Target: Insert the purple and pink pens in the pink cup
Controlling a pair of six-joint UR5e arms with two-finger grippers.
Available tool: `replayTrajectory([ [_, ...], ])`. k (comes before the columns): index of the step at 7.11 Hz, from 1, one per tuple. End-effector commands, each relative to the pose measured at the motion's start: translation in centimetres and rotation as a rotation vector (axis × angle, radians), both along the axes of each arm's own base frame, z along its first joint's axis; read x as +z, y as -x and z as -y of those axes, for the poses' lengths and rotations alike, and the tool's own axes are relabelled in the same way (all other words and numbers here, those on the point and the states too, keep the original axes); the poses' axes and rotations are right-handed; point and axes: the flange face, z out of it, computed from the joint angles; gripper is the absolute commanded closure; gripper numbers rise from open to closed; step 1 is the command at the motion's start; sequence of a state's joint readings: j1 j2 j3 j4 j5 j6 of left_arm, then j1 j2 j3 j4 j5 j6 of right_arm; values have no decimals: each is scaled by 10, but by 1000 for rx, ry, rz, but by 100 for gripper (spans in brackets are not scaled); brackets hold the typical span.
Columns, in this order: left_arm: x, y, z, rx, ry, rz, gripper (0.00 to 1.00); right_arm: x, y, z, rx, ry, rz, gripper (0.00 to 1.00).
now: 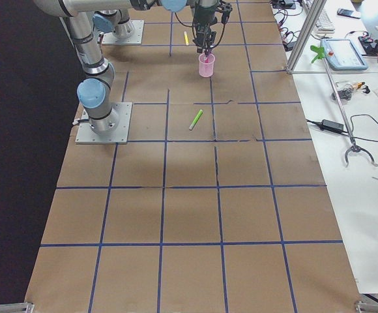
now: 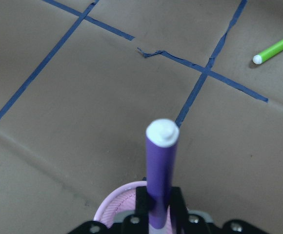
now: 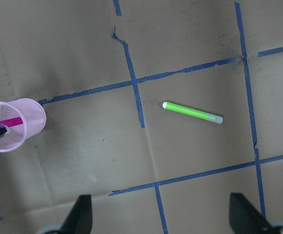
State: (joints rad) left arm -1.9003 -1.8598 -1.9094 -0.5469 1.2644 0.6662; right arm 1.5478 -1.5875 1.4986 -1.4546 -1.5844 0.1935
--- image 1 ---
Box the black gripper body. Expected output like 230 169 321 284
192 1 233 49

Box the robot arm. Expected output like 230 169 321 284
93 1 233 56
35 1 163 135

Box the pink mesh cup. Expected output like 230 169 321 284
198 53 216 78

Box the yellow pen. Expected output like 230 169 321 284
184 31 189 46

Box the green pen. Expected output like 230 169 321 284
189 109 203 131

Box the white keyboard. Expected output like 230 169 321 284
315 9 336 34

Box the blue teach pendant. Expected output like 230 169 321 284
320 38 368 71

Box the black smartphone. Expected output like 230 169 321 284
336 8 361 19

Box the black power adapter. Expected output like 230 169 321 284
320 119 344 134

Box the long reach grabber tool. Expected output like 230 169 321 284
318 47 378 167

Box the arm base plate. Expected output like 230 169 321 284
75 102 132 144
102 20 144 46

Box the aluminium frame upright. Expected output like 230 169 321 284
286 0 326 74

